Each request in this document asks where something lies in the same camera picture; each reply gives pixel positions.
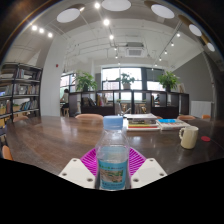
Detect large leafy potted plant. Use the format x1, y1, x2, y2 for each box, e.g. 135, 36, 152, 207
157, 70, 181, 93

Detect low dark shelf unit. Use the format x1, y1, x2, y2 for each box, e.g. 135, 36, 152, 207
68, 89, 190, 119

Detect blue-covered magazine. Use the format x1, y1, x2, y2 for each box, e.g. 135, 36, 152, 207
155, 118, 192, 131

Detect bushy potted plant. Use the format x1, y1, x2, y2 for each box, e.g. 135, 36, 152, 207
74, 70, 99, 93

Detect ceiling air conditioner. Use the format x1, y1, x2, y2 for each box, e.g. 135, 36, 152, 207
124, 46, 147, 58

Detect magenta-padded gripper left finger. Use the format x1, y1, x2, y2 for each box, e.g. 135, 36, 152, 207
58, 147, 101, 190

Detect cream ceramic mug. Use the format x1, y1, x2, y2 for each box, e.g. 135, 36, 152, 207
178, 125, 200, 150

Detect stack of books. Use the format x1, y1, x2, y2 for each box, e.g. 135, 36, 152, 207
123, 113, 161, 132

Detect small white-potted plant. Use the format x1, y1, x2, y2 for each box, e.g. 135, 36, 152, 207
115, 72, 136, 90

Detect orange chairs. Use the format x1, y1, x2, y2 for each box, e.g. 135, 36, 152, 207
1, 113, 213, 161

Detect tall dark bookshelf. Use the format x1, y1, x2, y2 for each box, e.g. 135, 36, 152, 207
0, 62, 44, 134

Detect round white ceiling lamps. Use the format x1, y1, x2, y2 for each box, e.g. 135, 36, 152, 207
56, 0, 217, 53

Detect white wall radiator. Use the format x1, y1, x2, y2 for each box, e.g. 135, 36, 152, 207
190, 100, 212, 119

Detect ceiling spotlights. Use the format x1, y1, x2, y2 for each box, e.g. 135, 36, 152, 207
31, 2, 183, 63

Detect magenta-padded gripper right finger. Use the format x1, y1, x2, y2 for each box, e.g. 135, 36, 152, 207
127, 147, 168, 190

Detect person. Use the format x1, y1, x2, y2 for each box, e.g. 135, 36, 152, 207
59, 88, 70, 116

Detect clear blue-capped water bottle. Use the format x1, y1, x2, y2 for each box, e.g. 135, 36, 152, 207
94, 115, 131, 192

